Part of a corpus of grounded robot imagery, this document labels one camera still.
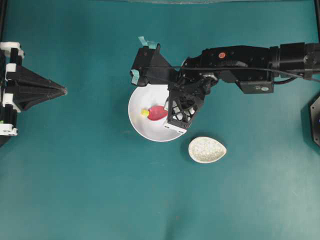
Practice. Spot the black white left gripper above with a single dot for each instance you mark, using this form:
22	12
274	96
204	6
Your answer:
20	88

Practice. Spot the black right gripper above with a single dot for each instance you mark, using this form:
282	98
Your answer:
187	86

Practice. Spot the red plastic spoon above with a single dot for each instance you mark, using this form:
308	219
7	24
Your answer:
158	111

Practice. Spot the yellow hexagonal prism block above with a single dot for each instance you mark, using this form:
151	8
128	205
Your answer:
145	112

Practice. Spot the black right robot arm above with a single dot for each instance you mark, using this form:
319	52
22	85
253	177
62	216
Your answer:
255	70

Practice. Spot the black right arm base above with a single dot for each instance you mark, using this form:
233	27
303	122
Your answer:
310	122

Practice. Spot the white round bowl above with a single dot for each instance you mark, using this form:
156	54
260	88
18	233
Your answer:
143	98

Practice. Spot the speckled egg-shaped dish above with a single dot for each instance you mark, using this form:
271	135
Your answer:
206	150

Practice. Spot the black frame bar left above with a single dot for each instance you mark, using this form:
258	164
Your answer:
3	10

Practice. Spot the black frame bar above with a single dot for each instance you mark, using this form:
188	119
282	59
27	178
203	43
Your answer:
3	10
316	4

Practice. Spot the black frame bar right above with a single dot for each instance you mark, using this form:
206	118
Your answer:
316	4

